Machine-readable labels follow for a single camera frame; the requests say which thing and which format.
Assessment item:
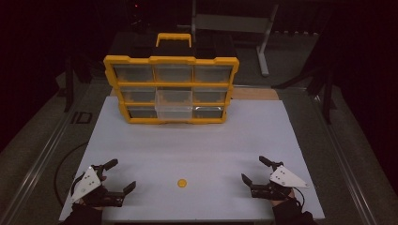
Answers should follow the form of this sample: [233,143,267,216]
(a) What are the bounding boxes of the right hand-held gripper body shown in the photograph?
[250,161,311,202]

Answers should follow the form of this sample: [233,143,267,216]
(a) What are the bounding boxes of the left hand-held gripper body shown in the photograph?
[70,164,125,208]

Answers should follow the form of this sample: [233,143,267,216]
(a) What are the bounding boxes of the yellow and black drawer organizer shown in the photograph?
[103,32,240,125]

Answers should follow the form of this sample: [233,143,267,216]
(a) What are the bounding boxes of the clear plastic drawer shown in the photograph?
[155,86,193,122]

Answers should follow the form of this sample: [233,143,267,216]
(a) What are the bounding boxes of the person's left hand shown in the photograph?
[77,175,109,211]

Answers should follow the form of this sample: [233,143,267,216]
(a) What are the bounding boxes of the person's right hand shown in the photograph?
[269,187,297,208]

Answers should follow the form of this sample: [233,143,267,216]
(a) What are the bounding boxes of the black stand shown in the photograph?
[63,55,92,113]
[271,62,338,125]

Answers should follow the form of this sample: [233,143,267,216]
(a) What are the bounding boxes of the grey metal stand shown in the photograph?
[191,0,280,78]

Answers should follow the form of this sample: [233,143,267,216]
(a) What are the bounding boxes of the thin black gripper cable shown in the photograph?
[293,187,307,210]

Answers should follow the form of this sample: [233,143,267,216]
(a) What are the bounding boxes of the aluminium rail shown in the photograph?
[0,82,95,225]
[306,88,378,225]

